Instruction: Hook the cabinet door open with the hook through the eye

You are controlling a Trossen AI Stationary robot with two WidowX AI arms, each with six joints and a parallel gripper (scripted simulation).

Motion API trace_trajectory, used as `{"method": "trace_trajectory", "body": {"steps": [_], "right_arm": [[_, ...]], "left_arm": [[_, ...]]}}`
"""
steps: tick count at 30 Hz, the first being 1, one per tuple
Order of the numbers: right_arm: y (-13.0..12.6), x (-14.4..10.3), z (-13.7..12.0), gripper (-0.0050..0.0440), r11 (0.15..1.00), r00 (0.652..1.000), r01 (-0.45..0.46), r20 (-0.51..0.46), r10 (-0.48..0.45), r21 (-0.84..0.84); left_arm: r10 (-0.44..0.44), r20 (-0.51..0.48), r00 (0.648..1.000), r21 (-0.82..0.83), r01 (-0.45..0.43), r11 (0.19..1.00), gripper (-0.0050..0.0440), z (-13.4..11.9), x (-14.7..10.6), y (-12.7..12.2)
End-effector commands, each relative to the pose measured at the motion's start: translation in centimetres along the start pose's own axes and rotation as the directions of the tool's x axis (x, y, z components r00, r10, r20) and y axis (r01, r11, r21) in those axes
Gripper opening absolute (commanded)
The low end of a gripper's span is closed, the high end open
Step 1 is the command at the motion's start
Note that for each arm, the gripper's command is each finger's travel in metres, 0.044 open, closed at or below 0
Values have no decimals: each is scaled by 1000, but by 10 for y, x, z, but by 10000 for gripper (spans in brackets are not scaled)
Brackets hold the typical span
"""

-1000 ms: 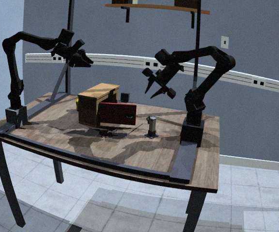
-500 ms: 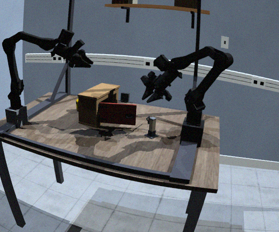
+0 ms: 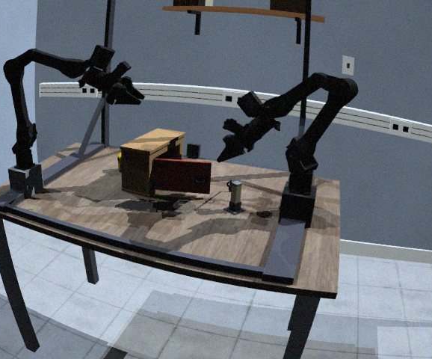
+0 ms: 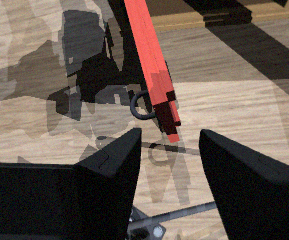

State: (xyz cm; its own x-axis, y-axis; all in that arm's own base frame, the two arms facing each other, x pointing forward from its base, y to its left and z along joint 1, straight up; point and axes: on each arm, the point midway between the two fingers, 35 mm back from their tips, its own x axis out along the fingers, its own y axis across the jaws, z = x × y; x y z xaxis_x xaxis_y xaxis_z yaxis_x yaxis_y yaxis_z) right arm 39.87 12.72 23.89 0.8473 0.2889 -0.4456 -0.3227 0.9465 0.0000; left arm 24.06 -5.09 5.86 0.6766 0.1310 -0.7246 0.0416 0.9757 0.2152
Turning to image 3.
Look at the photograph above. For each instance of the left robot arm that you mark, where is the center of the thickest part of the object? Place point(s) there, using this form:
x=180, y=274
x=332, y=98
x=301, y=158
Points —
x=301, y=149

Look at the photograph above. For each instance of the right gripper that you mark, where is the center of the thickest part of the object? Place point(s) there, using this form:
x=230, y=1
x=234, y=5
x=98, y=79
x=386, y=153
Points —
x=129, y=96

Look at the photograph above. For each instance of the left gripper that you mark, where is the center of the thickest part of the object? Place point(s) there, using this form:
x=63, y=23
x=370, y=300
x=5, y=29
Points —
x=233, y=145

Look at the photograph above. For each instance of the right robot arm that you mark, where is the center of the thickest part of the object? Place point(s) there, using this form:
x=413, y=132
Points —
x=14, y=69

